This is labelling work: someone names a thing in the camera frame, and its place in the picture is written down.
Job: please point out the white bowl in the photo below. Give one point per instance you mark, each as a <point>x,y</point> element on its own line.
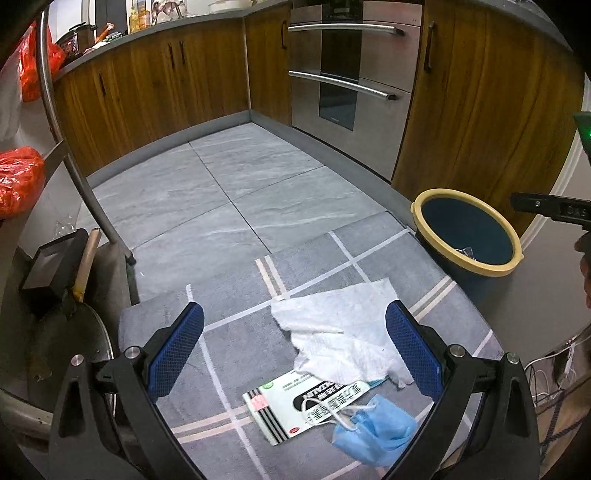
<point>228,5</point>

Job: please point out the narrow wooden kitchen cabinet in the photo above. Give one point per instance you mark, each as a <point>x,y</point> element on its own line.
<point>268,69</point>

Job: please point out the red plastic bag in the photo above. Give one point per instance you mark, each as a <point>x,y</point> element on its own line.
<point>34,69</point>
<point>18,180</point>

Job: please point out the dark bin with yellow rim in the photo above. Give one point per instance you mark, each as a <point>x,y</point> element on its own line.
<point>466,230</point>

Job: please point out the clear plastic wrapper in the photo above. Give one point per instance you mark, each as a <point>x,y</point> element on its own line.
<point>465,252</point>

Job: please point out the grey striped floor mat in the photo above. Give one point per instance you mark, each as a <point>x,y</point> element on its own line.
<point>240,295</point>

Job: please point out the yellow oil bottle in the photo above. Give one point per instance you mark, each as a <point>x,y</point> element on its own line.
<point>138,16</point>

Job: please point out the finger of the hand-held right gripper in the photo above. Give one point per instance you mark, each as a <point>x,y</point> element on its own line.
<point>549,205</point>

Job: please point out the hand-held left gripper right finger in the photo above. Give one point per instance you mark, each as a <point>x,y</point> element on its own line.
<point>413,350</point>

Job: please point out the metal rack frame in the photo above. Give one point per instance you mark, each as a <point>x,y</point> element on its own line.
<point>60,138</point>

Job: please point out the white paper towel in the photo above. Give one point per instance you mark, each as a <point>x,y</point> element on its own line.
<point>341,323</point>

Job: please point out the stainless steel oven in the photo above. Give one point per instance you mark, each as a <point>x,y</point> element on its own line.
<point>364,115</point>

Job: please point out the blue face mask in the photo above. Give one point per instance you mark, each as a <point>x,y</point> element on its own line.
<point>383,429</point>

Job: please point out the tall wooden kitchen cabinet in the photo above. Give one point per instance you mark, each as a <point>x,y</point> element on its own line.
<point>485,115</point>

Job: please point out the white packet with black print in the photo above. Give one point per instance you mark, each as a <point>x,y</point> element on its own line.
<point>286,406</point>

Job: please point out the black box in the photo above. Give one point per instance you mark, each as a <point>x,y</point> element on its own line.
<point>46,263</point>

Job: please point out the person's right hand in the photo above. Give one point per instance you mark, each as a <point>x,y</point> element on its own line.
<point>585,244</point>

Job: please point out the dark red rice cooker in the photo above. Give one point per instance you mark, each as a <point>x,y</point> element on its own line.
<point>76,41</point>

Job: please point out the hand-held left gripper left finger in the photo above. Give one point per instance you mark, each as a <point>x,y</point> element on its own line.
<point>178,350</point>

